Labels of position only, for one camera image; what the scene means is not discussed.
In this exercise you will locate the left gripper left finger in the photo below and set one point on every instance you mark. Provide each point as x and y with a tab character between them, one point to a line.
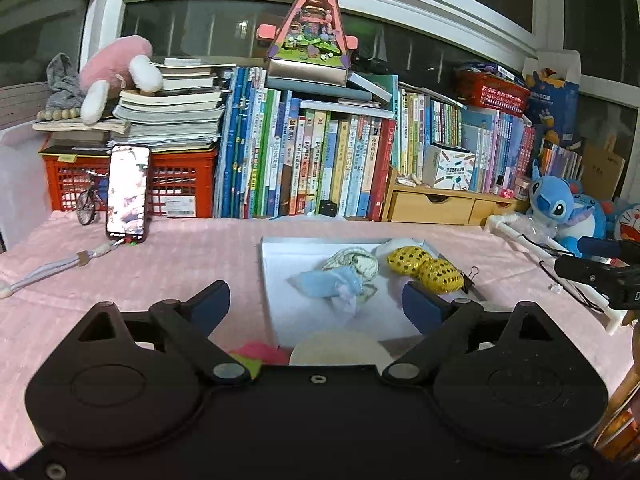
187	325

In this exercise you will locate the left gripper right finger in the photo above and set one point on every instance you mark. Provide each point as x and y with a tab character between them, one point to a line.
445	327

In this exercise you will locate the gold sequin soft toy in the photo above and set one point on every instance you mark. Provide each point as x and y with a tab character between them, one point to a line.
437	275

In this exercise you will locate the green scrunchie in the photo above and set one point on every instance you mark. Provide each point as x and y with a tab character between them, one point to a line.
251	364

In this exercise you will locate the pink scrunchie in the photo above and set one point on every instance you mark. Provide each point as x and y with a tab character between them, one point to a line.
268	354

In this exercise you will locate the grey-green patterned scrunchie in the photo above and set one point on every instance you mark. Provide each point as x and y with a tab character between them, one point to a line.
364	265

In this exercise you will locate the paper cup with fish drawing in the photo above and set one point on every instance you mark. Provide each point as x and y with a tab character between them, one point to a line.
340	347

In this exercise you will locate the light blue cloth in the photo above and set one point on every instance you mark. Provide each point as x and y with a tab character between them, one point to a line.
340	286

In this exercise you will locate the black binder clip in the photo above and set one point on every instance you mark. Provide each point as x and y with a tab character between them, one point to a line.
470	287

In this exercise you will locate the blue Stitch plush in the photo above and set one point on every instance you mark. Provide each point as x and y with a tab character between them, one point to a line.
566	216

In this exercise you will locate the white shallow tray box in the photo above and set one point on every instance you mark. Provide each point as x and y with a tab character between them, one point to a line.
293	316

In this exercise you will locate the wooden drawer organizer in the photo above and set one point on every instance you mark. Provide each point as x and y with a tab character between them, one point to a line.
418	203

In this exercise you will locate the red plastic crate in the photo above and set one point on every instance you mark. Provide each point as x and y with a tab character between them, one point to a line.
189	173

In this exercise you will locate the pink tablecloth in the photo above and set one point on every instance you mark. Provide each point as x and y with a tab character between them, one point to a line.
181	257

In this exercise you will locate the white patterned card box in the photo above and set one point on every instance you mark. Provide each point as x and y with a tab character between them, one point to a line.
448	168

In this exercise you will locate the right row of books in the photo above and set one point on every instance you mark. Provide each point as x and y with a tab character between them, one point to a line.
508	147

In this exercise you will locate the miniature bicycle model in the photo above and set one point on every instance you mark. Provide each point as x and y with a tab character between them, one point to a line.
92	199

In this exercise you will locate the blue cardboard box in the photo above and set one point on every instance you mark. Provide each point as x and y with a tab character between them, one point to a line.
552	79

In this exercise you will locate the smartphone with lit screen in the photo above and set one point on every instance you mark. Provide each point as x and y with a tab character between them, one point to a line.
127	193

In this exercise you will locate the row of upright books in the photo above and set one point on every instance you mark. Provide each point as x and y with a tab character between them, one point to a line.
290	147

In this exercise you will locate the stack of horizontal books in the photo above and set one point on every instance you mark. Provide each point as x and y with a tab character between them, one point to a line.
186	115

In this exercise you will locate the red basket on books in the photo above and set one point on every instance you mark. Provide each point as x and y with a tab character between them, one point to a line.
490	91

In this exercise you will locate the grey cloth toy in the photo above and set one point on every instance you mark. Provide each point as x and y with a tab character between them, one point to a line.
63	83

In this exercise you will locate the pink bunny plush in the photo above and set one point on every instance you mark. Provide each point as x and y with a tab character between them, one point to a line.
123	64

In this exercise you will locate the triangular pink miniature house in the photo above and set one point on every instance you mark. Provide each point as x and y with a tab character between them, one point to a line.
310	44

